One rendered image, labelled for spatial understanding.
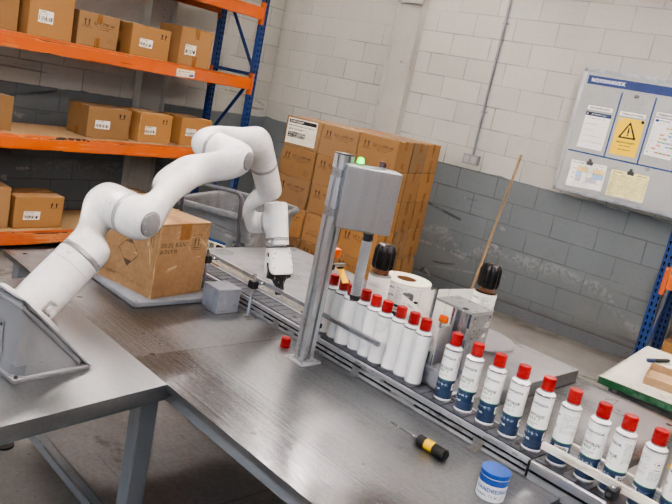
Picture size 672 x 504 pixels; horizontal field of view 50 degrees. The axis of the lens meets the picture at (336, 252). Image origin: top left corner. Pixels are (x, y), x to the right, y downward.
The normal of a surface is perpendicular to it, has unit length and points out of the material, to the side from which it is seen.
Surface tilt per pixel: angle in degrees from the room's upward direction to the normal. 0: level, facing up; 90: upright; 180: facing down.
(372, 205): 90
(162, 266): 90
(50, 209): 90
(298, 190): 90
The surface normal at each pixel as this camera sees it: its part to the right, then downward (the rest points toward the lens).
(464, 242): -0.60, 0.06
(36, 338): 0.77, 0.29
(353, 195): 0.14, 0.25
